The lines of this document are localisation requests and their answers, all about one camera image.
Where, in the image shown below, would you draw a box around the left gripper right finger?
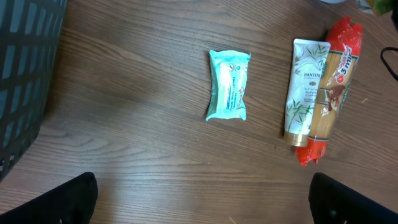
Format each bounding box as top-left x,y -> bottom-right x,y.
308,172 -> 397,224

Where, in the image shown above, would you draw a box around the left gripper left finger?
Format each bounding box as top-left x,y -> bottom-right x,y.
1,172 -> 98,224

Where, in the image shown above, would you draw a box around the white cosmetic tube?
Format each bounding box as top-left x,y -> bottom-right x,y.
284,39 -> 331,147

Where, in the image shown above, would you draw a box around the orange spaghetti packet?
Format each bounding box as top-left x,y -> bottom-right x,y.
295,16 -> 363,166

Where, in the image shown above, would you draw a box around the teal snack packet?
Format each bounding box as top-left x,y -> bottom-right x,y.
206,50 -> 251,120

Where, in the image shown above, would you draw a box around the green drink carton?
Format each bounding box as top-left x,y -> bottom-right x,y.
356,0 -> 397,16

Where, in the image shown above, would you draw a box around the grey plastic shopping basket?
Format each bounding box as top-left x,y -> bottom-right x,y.
1,0 -> 68,178

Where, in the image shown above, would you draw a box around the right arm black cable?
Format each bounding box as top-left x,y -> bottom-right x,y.
380,46 -> 398,82

